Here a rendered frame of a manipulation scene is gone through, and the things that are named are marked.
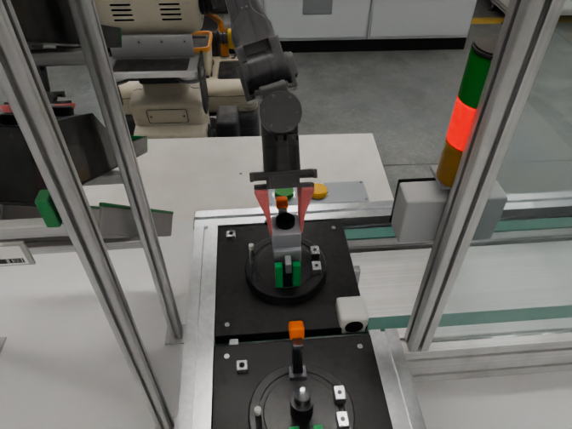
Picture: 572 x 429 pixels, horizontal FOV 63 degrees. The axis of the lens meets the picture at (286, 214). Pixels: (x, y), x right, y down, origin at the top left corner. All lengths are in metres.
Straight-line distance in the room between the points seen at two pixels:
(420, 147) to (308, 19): 1.45
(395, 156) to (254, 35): 2.12
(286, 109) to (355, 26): 3.25
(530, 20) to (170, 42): 1.05
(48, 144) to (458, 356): 0.65
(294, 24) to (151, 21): 2.51
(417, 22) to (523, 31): 3.54
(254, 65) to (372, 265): 0.43
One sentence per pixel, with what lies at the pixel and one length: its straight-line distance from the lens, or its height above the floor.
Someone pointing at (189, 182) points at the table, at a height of 0.86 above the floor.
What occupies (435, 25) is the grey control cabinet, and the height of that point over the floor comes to 0.21.
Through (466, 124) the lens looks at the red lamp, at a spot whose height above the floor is 1.34.
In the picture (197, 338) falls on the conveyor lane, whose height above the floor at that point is 0.96.
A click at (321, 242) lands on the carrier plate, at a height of 0.97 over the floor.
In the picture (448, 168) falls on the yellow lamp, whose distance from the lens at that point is 0.54.
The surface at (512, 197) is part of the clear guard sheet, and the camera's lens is 0.58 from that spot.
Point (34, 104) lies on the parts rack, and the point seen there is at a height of 1.43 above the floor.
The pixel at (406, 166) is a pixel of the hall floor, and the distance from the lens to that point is 2.72.
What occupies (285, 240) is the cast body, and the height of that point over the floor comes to 1.08.
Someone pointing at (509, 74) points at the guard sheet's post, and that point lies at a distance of 0.46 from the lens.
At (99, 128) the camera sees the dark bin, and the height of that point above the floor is 1.30.
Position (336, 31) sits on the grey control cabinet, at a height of 0.18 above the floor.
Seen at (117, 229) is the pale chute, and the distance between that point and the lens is 0.65.
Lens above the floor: 1.60
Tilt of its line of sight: 43 degrees down
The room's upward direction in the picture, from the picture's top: straight up
